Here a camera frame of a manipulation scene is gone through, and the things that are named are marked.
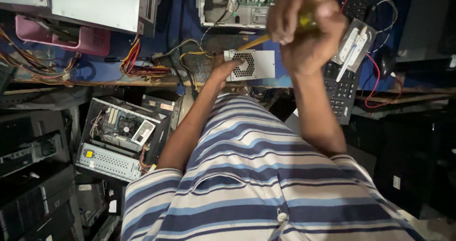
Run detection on closed silver computer case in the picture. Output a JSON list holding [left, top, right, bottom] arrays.
[[0, 0, 159, 38]]

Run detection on black keyboard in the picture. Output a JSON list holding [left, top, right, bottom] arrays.
[[337, 0, 394, 22], [322, 61, 361, 125]]

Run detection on yellow handled screwdriver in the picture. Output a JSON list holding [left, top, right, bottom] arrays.
[[237, 12, 318, 52]]

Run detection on black monitor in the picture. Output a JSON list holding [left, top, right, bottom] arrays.
[[396, 0, 456, 63]]

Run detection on silver power supply unit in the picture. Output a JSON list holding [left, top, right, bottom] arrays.
[[224, 49, 276, 82]]

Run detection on row of black computer towers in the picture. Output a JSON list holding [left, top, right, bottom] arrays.
[[342, 104, 456, 221]]

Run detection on red yellow wire bundle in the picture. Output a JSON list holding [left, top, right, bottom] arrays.
[[119, 37, 172, 79]]

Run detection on white cable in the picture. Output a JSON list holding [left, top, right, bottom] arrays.
[[363, 0, 399, 54]]

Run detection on yellow black power cables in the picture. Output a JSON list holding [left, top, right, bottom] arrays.
[[152, 38, 215, 93]]

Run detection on white pen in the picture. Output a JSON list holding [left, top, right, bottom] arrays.
[[336, 43, 357, 83]]

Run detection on open computer with motherboard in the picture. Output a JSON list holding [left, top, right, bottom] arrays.
[[75, 96, 172, 183]]

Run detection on black computer mouse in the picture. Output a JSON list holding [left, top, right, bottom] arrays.
[[374, 46, 397, 80]]

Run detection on red cable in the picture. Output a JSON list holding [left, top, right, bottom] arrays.
[[341, 0, 403, 109]]

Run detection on person's left hand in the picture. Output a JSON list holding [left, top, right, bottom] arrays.
[[208, 57, 247, 90]]

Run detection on silver hard disk drive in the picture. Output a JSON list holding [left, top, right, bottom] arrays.
[[331, 18, 378, 73]]

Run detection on person's right hand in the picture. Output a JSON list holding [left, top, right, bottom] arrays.
[[267, 0, 349, 76]]

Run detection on blue white striped shirt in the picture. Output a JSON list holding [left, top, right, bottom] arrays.
[[120, 93, 426, 241]]

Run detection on black optical drive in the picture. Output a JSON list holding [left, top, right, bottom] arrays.
[[141, 94, 184, 132]]

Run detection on stack of black computers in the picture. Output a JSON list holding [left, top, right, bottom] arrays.
[[0, 109, 76, 241]]

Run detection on pink plastic basket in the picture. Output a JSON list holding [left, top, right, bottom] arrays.
[[14, 14, 111, 57]]

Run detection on open silver desktop case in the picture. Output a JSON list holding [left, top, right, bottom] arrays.
[[197, 0, 276, 30]]

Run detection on tangled orange wire bundle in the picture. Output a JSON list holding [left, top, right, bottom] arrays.
[[0, 28, 82, 87]]

